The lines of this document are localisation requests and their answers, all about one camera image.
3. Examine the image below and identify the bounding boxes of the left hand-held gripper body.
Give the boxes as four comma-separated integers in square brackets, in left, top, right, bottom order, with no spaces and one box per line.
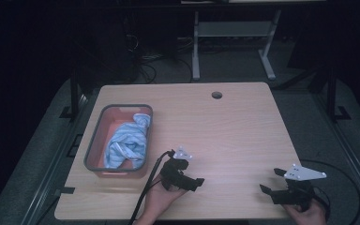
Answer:
[159,144,193,191]

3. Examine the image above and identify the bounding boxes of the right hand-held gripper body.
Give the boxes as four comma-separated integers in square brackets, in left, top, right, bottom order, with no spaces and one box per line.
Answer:
[271,163,328,213]

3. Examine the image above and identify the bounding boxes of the blue striped cloth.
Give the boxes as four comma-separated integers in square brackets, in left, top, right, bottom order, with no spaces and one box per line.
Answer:
[103,112,152,170]

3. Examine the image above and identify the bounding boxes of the pink basin with grey rim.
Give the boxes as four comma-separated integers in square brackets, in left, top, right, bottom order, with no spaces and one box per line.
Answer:
[82,103,154,179]

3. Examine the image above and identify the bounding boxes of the person's right hand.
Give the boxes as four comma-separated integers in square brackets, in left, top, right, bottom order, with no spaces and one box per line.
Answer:
[281,198,328,225]

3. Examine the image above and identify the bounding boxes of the person's left hand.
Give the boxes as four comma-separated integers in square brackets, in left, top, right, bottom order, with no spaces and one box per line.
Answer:
[136,173,189,225]

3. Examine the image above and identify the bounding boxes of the left hand-held gripper cable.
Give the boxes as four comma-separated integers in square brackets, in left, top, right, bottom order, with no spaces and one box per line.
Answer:
[127,149,176,225]

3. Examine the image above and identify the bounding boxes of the hand-held gripper cable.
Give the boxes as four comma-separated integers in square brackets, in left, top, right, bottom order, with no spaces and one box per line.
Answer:
[299,158,360,225]
[127,149,176,225]

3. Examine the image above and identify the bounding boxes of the right hand-held gripper cable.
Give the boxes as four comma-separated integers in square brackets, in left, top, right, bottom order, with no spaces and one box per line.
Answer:
[299,158,360,225]

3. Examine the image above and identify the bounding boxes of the grey metal floor rail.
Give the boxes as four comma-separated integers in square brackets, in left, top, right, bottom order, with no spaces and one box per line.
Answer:
[313,93,360,209]
[20,93,92,225]

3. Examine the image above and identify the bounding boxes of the black metal stand post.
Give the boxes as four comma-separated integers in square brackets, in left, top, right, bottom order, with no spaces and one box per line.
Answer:
[59,60,83,120]
[324,65,353,124]

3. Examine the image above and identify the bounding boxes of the bundle of floor cables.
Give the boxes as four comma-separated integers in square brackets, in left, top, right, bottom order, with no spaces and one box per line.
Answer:
[123,32,195,85]

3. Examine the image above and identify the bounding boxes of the black table edge bracket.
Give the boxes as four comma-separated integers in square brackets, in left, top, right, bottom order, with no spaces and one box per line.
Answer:
[53,186,76,196]

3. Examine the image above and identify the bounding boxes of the white metal desk frame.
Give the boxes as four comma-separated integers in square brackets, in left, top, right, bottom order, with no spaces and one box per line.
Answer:
[191,8,283,82]

